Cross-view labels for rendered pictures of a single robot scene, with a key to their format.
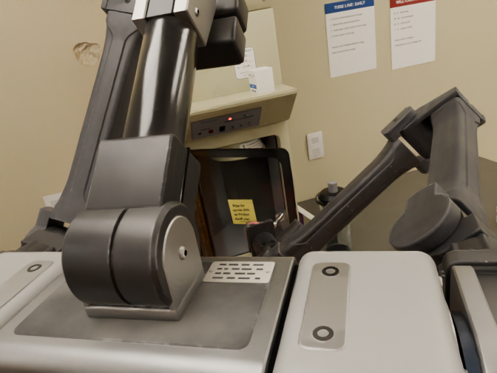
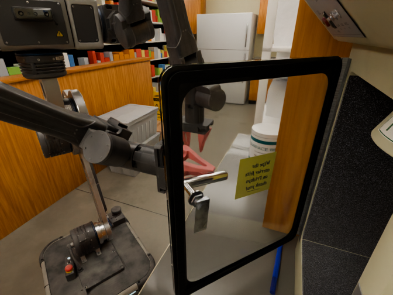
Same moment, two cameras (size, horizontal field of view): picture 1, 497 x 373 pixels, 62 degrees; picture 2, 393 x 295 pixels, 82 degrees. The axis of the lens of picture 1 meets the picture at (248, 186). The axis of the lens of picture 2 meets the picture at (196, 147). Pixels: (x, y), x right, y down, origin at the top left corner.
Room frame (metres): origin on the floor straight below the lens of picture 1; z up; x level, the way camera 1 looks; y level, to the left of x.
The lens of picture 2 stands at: (1.14, -0.29, 1.42)
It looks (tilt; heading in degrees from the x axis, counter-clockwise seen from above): 26 degrees down; 124
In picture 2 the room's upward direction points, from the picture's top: straight up
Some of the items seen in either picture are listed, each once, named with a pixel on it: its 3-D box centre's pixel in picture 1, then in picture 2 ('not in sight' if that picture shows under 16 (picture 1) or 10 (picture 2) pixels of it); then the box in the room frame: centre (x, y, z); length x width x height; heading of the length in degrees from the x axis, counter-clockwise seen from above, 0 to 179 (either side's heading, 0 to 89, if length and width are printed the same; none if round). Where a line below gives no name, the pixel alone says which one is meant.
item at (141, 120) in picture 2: not in sight; (131, 126); (-0.83, 1.27, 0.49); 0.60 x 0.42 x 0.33; 102
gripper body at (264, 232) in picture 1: (265, 246); (156, 160); (0.86, -0.02, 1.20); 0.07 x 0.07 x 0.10; 12
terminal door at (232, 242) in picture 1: (245, 217); (252, 185); (1.04, 0.02, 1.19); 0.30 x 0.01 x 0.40; 61
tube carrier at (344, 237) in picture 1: (336, 226); not in sight; (1.14, -0.25, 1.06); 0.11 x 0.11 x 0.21
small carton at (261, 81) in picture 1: (261, 80); not in sight; (1.12, -0.08, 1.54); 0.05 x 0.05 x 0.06; 17
